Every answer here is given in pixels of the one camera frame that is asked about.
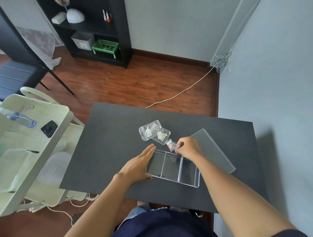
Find person's right hand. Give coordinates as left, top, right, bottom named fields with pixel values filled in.
left=175, top=137, right=205, bottom=162

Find person's left hand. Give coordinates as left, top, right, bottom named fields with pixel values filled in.
left=118, top=144, right=156, bottom=187

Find small clear bag of charms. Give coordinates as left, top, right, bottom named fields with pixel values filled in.
left=165, top=138, right=180, bottom=153

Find clear plastic compartment box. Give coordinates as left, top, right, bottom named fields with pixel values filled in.
left=146, top=149, right=201, bottom=188

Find person's left forearm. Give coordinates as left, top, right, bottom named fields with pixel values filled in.
left=64, top=173, right=132, bottom=237

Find person's right forearm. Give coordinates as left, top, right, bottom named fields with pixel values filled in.
left=190, top=153, right=299, bottom=237

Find clear zip bag white flowers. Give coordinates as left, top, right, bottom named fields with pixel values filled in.
left=148, top=127, right=171, bottom=146

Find clear plastic box lid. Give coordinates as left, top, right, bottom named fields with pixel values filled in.
left=189, top=129, right=236, bottom=174

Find clear zip bag with charms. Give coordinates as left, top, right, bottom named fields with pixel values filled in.
left=139, top=120, right=162, bottom=141

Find person's navy clothing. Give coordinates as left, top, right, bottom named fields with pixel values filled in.
left=113, top=205, right=218, bottom=237

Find white device on cart shelf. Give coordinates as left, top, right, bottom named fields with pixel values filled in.
left=38, top=151, right=73, bottom=187

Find white rolling cart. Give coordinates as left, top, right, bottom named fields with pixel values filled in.
left=0, top=86, right=99, bottom=218

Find small black device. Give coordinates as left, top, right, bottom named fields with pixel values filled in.
left=40, top=120, right=59, bottom=138

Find green plastic basket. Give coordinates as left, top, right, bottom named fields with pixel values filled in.
left=92, top=39, right=119, bottom=60

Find black shelf unit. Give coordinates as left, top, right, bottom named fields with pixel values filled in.
left=37, top=0, right=133, bottom=69

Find clear spray bottle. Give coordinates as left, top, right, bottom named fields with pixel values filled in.
left=0, top=107, right=37, bottom=128

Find grey storage box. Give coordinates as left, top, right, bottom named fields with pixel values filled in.
left=71, top=31, right=95, bottom=51

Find nail polish bottles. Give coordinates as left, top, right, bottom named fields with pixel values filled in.
left=102, top=9, right=114, bottom=24

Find black chair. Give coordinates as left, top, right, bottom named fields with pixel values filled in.
left=0, top=7, right=76, bottom=102

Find white nail lamp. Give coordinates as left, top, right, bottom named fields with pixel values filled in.
left=67, top=8, right=86, bottom=24

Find white lace cloth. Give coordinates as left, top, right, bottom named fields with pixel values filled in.
left=14, top=25, right=62, bottom=70

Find white rectangular block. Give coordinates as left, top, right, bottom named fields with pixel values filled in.
left=51, top=11, right=67, bottom=24

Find round mirror on stand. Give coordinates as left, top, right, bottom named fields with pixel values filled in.
left=55, top=0, right=71, bottom=12

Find white floor cable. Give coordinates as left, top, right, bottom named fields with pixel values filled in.
left=146, top=65, right=216, bottom=109

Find white power cable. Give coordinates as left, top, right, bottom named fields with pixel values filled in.
left=23, top=192, right=99, bottom=227

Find coiled white cable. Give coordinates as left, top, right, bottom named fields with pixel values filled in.
left=210, top=46, right=236, bottom=74

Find white cable conduit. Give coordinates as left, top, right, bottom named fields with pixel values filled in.
left=210, top=0, right=261, bottom=67

